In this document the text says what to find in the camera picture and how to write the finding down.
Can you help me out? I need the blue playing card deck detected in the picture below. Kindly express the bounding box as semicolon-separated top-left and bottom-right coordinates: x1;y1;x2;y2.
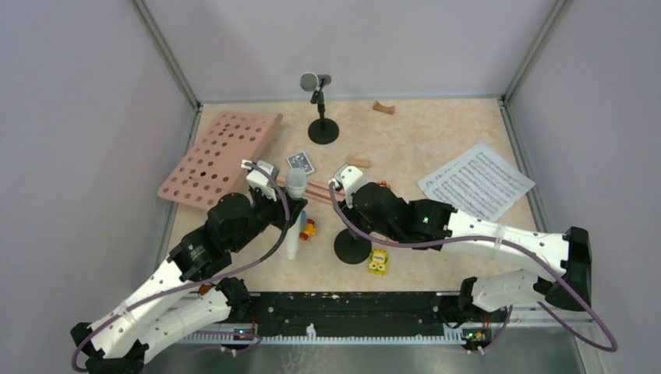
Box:
286;151;316;175

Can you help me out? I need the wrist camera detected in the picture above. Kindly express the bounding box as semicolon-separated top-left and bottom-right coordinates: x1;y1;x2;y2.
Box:
241;160;280;201
330;164;368;208

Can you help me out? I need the white microphone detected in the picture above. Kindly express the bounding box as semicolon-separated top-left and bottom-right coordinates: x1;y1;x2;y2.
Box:
285;168;307;260

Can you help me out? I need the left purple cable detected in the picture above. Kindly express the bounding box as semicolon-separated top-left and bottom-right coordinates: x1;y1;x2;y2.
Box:
71;161;293;372

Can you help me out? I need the wooden block behind microphone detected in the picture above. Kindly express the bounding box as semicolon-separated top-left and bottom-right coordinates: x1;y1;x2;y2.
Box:
372;101;396;115

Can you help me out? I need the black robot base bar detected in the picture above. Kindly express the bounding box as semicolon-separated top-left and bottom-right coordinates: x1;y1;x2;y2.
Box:
231;291;483;337

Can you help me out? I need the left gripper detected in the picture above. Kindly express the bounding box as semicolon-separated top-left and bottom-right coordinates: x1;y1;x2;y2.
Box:
229;185;308;253

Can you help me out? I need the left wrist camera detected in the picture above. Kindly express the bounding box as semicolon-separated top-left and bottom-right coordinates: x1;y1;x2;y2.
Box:
241;160;280;201

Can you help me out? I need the wooden block centre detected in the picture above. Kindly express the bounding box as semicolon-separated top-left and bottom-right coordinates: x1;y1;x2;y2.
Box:
345;157;372;168

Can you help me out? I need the pink music stand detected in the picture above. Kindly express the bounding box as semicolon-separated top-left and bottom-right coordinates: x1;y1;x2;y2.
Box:
157;111;349;210

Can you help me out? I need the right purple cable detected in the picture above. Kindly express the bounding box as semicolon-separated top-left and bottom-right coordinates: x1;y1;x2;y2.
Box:
328;179;619;354

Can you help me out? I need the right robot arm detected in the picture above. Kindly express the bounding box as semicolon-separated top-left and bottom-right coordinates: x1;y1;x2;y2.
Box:
338;182;592;321

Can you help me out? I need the sheet music page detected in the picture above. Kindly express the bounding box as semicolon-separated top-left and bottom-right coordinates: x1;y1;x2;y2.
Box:
417;143;536;222

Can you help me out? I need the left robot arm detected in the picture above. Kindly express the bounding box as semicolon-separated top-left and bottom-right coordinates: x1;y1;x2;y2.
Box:
70;189;307;373

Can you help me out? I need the purple cable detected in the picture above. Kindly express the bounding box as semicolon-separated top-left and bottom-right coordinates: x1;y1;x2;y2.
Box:
328;179;619;354
71;161;293;372

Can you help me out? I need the toy block car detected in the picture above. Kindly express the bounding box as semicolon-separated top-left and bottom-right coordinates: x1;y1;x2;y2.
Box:
299;218;316;241

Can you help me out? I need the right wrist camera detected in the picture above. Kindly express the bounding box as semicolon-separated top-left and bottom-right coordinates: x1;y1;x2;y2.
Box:
330;164;368;208

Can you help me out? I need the yellow owl toy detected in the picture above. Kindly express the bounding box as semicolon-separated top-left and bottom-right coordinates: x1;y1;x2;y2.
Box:
368;249;388;275

